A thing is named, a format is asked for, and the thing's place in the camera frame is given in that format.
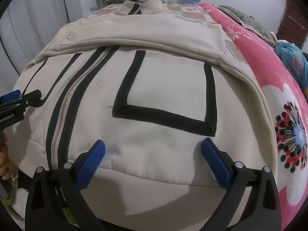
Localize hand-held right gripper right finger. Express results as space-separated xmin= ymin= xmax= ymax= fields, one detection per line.
xmin=201 ymin=138 xmax=282 ymax=231

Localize cream jacket with black trim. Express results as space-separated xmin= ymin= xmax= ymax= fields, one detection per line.
xmin=11 ymin=0 xmax=275 ymax=231

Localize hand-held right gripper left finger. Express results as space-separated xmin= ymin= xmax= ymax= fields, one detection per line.
xmin=24 ymin=140 xmax=106 ymax=231

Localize white curtain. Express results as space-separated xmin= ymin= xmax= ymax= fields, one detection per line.
xmin=0 ymin=0 xmax=70 ymax=97

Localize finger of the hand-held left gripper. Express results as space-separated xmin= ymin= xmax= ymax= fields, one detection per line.
xmin=0 ymin=90 xmax=42 ymax=115
xmin=0 ymin=90 xmax=21 ymax=104

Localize person's left hand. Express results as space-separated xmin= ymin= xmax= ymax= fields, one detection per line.
xmin=0 ymin=135 xmax=10 ymax=180

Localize green patterned pillow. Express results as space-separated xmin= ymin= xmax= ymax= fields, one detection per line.
xmin=218 ymin=5 xmax=277 ymax=47

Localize blue printed clothing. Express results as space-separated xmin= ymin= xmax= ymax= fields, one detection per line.
xmin=275 ymin=42 xmax=308 ymax=89

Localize pink floral blanket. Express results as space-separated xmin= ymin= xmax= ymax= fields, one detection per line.
xmin=197 ymin=2 xmax=308 ymax=231

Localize brown wooden door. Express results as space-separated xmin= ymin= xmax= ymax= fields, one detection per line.
xmin=277 ymin=0 xmax=308 ymax=49

